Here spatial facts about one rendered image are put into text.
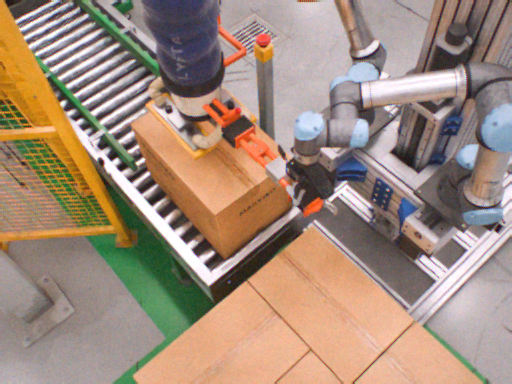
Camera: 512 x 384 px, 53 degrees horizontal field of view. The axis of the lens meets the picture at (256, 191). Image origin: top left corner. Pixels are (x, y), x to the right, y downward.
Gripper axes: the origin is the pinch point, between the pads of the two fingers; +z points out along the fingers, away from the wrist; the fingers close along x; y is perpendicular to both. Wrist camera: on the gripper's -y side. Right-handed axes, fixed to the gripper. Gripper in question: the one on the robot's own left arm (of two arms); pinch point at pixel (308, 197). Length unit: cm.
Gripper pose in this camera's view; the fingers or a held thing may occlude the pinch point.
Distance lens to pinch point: 163.9
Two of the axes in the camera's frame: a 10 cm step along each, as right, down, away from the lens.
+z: 0.4, 5.3, 8.5
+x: -7.8, 5.4, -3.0
